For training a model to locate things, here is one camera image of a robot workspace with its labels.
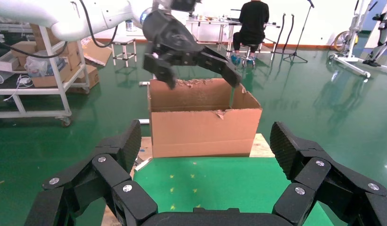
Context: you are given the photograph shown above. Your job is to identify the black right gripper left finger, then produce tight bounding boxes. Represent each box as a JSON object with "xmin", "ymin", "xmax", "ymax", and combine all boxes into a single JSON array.
[{"xmin": 25, "ymin": 120, "xmax": 158, "ymax": 226}]

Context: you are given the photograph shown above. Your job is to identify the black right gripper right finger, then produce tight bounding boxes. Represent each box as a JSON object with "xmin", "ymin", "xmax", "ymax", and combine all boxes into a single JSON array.
[{"xmin": 270, "ymin": 121, "xmax": 387, "ymax": 226}]

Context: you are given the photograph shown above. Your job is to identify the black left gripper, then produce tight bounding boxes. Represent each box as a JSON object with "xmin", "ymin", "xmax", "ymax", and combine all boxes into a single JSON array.
[{"xmin": 142, "ymin": 10, "xmax": 242, "ymax": 89}]

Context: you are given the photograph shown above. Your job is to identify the large open cardboard carton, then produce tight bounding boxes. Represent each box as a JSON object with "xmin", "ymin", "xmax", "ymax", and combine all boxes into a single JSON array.
[{"xmin": 147, "ymin": 78, "xmax": 263, "ymax": 158}]

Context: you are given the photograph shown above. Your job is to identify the flattened cardboard sheet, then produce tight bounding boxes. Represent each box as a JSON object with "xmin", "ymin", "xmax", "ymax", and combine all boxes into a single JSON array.
[{"xmin": 82, "ymin": 37, "xmax": 113, "ymax": 67}]

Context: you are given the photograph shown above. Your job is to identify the brown cardboard box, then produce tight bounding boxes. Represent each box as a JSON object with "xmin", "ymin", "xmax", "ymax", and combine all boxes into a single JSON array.
[
  {"xmin": 68, "ymin": 64, "xmax": 100, "ymax": 94},
  {"xmin": 66, "ymin": 42, "xmax": 82, "ymax": 70}
]

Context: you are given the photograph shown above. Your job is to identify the long low cardboard box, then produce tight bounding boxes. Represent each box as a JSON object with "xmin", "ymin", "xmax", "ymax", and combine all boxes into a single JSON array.
[{"xmin": 31, "ymin": 64, "xmax": 72, "ymax": 88}]

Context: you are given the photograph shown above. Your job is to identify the white flat box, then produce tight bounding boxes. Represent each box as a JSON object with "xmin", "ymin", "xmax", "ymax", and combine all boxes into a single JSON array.
[{"xmin": 0, "ymin": 51, "xmax": 21, "ymax": 73}]

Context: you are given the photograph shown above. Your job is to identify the small plain cardboard box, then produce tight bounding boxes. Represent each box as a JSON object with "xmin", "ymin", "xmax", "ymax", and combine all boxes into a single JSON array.
[{"xmin": 9, "ymin": 41, "xmax": 38, "ymax": 66}]

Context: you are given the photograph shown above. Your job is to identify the large printed cardboard box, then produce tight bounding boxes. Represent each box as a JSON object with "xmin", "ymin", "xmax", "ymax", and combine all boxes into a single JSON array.
[{"xmin": 30, "ymin": 24, "xmax": 61, "ymax": 44}]

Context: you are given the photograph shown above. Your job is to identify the white desk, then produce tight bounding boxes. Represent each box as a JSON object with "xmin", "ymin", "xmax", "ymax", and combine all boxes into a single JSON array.
[{"xmin": 187, "ymin": 16, "xmax": 281, "ymax": 60}]

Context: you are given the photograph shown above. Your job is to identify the round swivel stool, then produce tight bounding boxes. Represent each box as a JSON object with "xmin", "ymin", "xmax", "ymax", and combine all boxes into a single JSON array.
[{"xmin": 240, "ymin": 43, "xmax": 263, "ymax": 68}]

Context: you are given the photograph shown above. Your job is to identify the seated person in black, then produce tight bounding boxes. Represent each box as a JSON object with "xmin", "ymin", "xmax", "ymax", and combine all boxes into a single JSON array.
[{"xmin": 230, "ymin": 0, "xmax": 271, "ymax": 66}]

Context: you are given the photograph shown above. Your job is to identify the green table cloth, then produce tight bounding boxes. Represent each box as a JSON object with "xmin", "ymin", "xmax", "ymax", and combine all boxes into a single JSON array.
[{"xmin": 132, "ymin": 157, "xmax": 334, "ymax": 226}]

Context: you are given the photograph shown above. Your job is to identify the black microphone stand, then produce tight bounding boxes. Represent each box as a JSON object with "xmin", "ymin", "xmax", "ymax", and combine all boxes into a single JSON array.
[{"xmin": 282, "ymin": 0, "xmax": 316, "ymax": 65}]

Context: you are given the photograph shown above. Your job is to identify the white shelf cart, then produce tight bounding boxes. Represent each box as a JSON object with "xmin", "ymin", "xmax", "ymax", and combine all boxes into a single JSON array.
[{"xmin": 0, "ymin": 23, "xmax": 91, "ymax": 127}]

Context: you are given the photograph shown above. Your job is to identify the white support stand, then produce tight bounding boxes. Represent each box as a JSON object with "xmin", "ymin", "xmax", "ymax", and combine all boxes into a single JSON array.
[{"xmin": 329, "ymin": 0, "xmax": 372, "ymax": 79}]

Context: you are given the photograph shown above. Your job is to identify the clear plastic bag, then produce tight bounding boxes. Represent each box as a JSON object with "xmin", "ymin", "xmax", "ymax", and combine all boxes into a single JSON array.
[{"xmin": 25, "ymin": 50, "xmax": 66, "ymax": 78}]

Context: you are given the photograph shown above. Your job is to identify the hanging exoskeleton legs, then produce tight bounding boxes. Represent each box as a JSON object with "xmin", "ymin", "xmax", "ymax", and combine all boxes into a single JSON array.
[{"xmin": 362, "ymin": 0, "xmax": 387, "ymax": 68}]

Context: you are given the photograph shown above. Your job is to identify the white metal stand frame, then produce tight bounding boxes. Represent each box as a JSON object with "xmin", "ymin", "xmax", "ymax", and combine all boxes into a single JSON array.
[{"xmin": 138, "ymin": 73, "xmax": 160, "ymax": 125}]

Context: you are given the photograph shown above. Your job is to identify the small white frame stool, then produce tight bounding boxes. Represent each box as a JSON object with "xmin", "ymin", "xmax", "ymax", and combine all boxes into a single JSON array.
[{"xmin": 110, "ymin": 37, "xmax": 138, "ymax": 68}]

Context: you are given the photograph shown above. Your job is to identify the black curved hose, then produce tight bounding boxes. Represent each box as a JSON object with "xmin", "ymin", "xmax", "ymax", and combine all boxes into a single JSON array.
[
  {"xmin": 272, "ymin": 13, "xmax": 287, "ymax": 54},
  {"xmin": 282, "ymin": 14, "xmax": 296, "ymax": 52}
]

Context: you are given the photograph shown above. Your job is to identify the black left forearm cable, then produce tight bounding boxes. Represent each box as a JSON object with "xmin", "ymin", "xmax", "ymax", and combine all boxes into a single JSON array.
[{"xmin": 79, "ymin": 0, "xmax": 119, "ymax": 48}]

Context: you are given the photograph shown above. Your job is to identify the white charger with cable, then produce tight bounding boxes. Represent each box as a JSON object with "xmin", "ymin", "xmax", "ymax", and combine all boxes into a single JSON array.
[{"xmin": 2, "ymin": 74, "xmax": 34, "ymax": 102}]

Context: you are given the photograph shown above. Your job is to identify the black sagging arm cable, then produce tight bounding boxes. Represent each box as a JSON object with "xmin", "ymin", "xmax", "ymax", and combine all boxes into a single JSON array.
[{"xmin": 0, "ymin": 40, "xmax": 67, "ymax": 59}]

